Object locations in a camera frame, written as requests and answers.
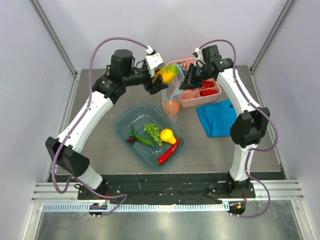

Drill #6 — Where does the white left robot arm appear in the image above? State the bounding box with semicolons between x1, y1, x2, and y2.
45;48;168;200

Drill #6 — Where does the blue folded cloth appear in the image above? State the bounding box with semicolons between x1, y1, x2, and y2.
196;99;237;138

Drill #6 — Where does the yellow pear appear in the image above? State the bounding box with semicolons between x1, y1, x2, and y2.
160;128;177;145

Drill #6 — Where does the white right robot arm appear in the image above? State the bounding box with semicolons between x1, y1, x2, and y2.
179;45;270;198

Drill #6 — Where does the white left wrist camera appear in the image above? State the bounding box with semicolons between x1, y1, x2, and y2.
145;45;165;76

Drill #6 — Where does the red item in organizer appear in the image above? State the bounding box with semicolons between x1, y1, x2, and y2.
199;80;218;97

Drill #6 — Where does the red chili pepper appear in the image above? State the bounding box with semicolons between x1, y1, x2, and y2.
156;138;181;165

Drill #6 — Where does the aluminium front rail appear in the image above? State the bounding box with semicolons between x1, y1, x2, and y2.
31;180;304;213

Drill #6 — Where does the dark red cherry cluster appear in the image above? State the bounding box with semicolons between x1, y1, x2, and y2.
127;136;137;145

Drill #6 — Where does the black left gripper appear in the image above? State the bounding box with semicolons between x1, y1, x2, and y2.
123;64;168;95

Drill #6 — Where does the clear zip top bag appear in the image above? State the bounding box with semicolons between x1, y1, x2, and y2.
161;63;185;122

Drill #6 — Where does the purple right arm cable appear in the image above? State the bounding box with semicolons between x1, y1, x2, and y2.
196;39;279;218

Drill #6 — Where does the green chili pepper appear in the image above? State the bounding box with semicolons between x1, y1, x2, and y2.
131;126;153;147

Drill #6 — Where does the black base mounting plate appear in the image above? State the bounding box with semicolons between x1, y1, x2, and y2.
77;174;256;205

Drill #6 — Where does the orange tangerine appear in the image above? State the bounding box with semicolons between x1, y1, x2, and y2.
163;100;180;116

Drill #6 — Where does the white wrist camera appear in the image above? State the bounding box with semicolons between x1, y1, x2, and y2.
145;45;165;76
192;47;205;68

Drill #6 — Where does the pink divided organizer box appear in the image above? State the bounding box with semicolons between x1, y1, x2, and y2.
168;58;221;108

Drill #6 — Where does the green grape bunch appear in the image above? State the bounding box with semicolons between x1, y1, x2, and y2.
143;123;163;147

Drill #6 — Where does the yellow green mango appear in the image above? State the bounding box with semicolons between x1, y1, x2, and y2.
152;64;179;85

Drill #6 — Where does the clear blue plastic tray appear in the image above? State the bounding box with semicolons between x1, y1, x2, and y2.
113;103;187;172

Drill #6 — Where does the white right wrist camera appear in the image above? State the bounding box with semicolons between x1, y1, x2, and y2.
192;47;205;68

